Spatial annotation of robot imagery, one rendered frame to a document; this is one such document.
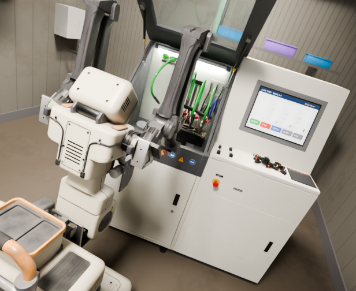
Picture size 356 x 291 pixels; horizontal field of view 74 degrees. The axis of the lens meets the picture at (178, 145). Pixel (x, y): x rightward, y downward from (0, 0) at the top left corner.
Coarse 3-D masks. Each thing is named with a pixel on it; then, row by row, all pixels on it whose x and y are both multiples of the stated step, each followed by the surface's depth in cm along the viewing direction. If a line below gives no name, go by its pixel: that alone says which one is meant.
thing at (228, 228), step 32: (256, 64) 154; (320, 96) 152; (224, 128) 164; (320, 128) 155; (288, 160) 162; (224, 192) 156; (256, 192) 151; (288, 192) 146; (192, 224) 172; (224, 224) 166; (256, 224) 160; (288, 224) 155; (192, 256) 185; (224, 256) 177; (256, 256) 171
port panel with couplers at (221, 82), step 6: (210, 78) 181; (216, 78) 180; (222, 78) 179; (216, 84) 180; (222, 84) 181; (210, 90) 185; (222, 90) 183; (204, 96) 188; (210, 96) 186; (216, 96) 186; (204, 108) 191; (216, 108) 189
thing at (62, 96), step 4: (56, 92) 97; (60, 92) 98; (64, 92) 98; (68, 92) 99; (40, 96) 96; (48, 96) 96; (52, 96) 96; (56, 96) 96; (60, 96) 96; (64, 96) 97; (68, 96) 99; (56, 100) 95; (60, 100) 96; (64, 100) 97; (68, 100) 98; (72, 100) 101; (60, 104) 94
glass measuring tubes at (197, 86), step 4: (192, 80) 181; (196, 80) 180; (200, 80) 182; (196, 84) 182; (200, 84) 181; (196, 88) 184; (200, 88) 183; (188, 92) 186; (192, 92) 187; (196, 92) 187; (188, 96) 187; (192, 96) 186; (196, 96) 186; (192, 100) 188; (188, 104) 192; (192, 104) 191; (184, 108) 192; (188, 112) 192; (184, 116) 197; (188, 116) 196; (188, 120) 195
